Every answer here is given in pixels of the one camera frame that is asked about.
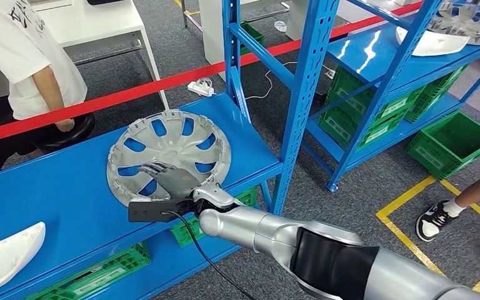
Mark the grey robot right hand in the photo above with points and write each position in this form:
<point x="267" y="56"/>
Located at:
<point x="178" y="182"/>

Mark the grey plastic hubcap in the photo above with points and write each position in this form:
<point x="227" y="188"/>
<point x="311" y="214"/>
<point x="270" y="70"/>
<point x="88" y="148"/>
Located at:
<point x="173" y="136"/>
<point x="465" y="22"/>

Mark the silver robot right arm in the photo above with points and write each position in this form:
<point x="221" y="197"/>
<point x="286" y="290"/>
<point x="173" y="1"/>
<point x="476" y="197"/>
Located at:
<point x="240" y="225"/>

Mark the white plastic part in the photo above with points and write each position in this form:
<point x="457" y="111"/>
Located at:
<point x="4" y="256"/>
<point x="430" y="43"/>

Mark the white power strip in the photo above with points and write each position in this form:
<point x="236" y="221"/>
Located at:
<point x="200" y="88"/>

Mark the red barrier band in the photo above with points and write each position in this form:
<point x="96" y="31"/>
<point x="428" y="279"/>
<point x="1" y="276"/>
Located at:
<point x="140" y="88"/>

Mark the white cabinet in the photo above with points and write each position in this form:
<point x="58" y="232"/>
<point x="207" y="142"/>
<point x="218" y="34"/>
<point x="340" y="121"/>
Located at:
<point x="212" y="37"/>

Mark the white table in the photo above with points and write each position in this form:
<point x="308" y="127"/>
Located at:
<point x="99" y="20"/>

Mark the black and white sneaker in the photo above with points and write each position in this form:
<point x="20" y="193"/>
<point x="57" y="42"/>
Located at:
<point x="430" y="227"/>

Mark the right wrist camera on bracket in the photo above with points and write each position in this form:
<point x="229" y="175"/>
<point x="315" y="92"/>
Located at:
<point x="149" y="209"/>

